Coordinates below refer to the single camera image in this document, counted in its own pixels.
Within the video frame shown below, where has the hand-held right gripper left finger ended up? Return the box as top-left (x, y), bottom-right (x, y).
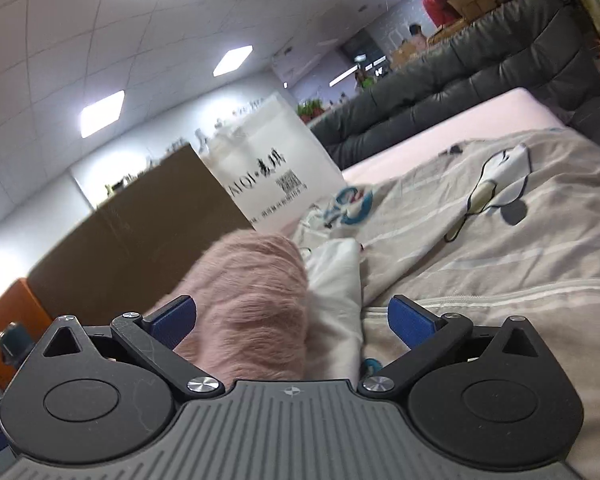
top-left (30, 295), bottom-right (226, 403)

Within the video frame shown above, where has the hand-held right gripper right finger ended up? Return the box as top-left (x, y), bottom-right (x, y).
top-left (357, 295), bottom-right (556, 401)

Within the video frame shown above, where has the pink fuzzy sweater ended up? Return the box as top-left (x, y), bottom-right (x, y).
top-left (145, 232), bottom-right (311, 393)

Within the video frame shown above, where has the white t-shirt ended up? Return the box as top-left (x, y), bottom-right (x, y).
top-left (300, 237), bottom-right (366, 386)

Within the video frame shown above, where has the large brown cardboard box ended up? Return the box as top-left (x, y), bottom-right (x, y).
top-left (27, 143), bottom-right (256, 328)

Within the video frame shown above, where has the dark blue vacuum bottle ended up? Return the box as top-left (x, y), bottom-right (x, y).
top-left (0, 322), bottom-right (33, 366)

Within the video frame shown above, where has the printed cartoon blanket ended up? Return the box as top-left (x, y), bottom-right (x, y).
top-left (290, 127), bottom-right (600, 466)

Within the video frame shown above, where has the orange box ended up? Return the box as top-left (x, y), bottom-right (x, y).
top-left (0, 279), bottom-right (53, 391)

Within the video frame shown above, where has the white cabinet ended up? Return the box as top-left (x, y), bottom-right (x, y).
top-left (70, 152), bottom-right (206, 211)

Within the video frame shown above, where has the pink mattress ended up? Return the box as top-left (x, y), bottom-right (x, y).
top-left (341, 87), bottom-right (568, 183)

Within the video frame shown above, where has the white tote bag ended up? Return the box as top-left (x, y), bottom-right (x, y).
top-left (200, 92), bottom-right (346, 233)

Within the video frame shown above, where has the ceiling light panel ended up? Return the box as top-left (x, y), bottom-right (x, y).
top-left (213, 45), bottom-right (254, 77)
top-left (78, 90), bottom-right (126, 137)

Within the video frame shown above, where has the green potted plant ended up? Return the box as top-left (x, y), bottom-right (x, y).
top-left (297, 100), bottom-right (326, 122)

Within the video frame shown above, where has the black leather sofa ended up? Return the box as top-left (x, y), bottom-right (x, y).
top-left (310, 0), bottom-right (600, 168)

